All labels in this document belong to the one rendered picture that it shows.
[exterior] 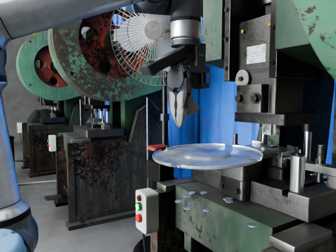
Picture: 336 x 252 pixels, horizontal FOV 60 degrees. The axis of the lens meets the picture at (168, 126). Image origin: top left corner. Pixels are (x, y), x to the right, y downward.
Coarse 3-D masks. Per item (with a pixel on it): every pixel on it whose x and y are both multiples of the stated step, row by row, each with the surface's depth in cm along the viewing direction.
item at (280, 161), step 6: (252, 144) 98; (258, 144) 98; (264, 144) 98; (270, 144) 98; (276, 150) 87; (282, 150) 87; (288, 150) 87; (300, 150) 89; (276, 156) 86; (282, 156) 84; (264, 162) 90; (270, 162) 88; (276, 162) 86; (282, 162) 85; (288, 162) 86
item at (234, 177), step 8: (264, 152) 83; (272, 152) 83; (232, 168) 83; (240, 168) 81; (248, 168) 81; (256, 168) 83; (224, 176) 86; (232, 176) 83; (240, 176) 81; (248, 176) 81; (256, 176) 83; (224, 184) 86; (232, 184) 84; (240, 184) 81; (248, 184) 81; (224, 192) 86; (232, 192) 84; (240, 192) 81; (248, 192) 82
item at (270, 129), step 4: (264, 124) 92; (268, 124) 91; (272, 124) 90; (264, 128) 92; (268, 128) 91; (272, 128) 90; (276, 128) 90; (264, 132) 92; (268, 132) 91; (272, 132) 90; (276, 132) 90
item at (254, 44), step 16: (240, 32) 91; (256, 32) 86; (240, 48) 91; (256, 48) 86; (240, 64) 91; (256, 64) 86; (240, 80) 89; (256, 80) 86; (272, 80) 82; (288, 80) 83; (240, 96) 87; (256, 96) 82; (272, 96) 82; (288, 96) 84; (256, 112) 87; (272, 112) 82; (288, 112) 84
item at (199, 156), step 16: (192, 144) 92; (208, 144) 92; (224, 144) 90; (160, 160) 74; (176, 160) 73; (192, 160) 72; (208, 160) 72; (224, 160) 71; (240, 160) 70; (256, 160) 68
